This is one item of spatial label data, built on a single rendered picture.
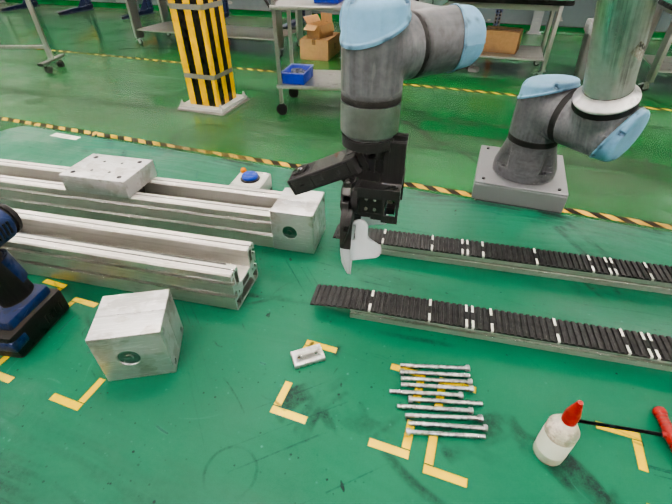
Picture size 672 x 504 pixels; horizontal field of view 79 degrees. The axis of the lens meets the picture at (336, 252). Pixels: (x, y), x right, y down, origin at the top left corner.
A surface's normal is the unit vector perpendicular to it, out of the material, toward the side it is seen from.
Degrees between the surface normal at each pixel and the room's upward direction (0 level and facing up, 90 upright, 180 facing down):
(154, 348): 90
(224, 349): 0
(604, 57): 111
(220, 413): 0
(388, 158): 90
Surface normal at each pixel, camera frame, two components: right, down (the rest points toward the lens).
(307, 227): -0.22, 0.60
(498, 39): -0.47, 0.53
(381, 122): 0.26, 0.60
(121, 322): 0.00, -0.79
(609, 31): -0.66, 0.70
